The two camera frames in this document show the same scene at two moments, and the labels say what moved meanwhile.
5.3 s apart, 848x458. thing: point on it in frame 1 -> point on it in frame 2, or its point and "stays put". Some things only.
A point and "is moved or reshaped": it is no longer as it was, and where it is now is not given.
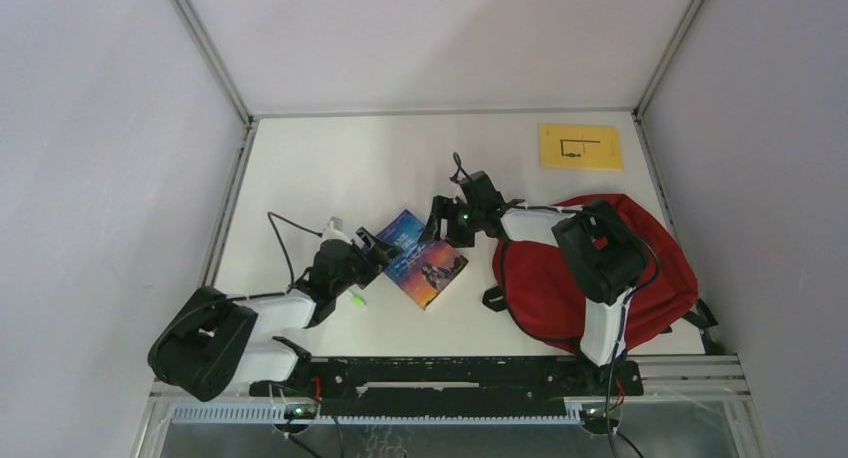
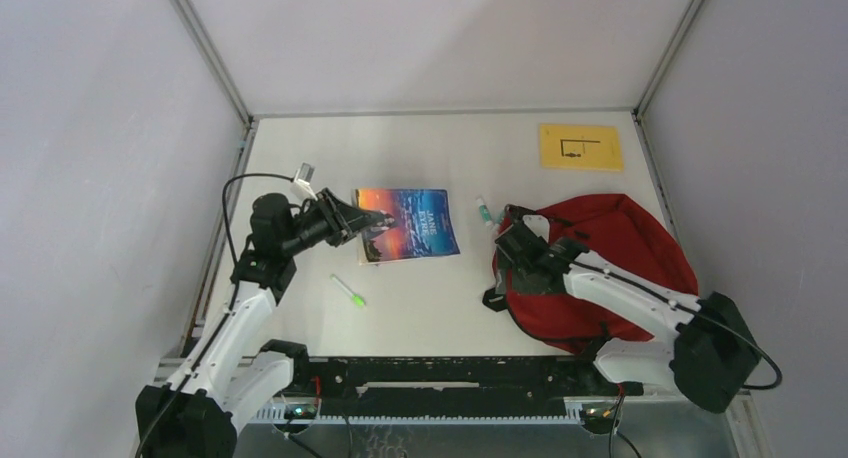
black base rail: (414, 387) stays put
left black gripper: (373, 267) -> (343, 220)
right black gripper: (440, 209) -> (516, 283)
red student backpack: (538, 287) stays put
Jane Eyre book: (425, 268) is moved or reshaped
